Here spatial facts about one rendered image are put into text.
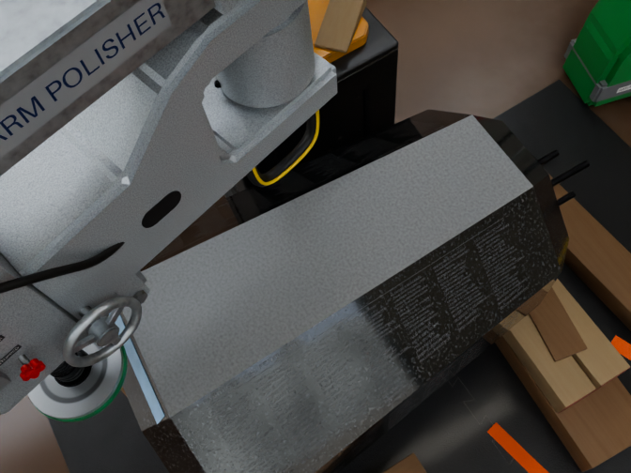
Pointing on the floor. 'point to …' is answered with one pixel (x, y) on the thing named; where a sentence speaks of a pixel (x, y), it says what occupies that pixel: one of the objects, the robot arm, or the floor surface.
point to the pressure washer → (602, 54)
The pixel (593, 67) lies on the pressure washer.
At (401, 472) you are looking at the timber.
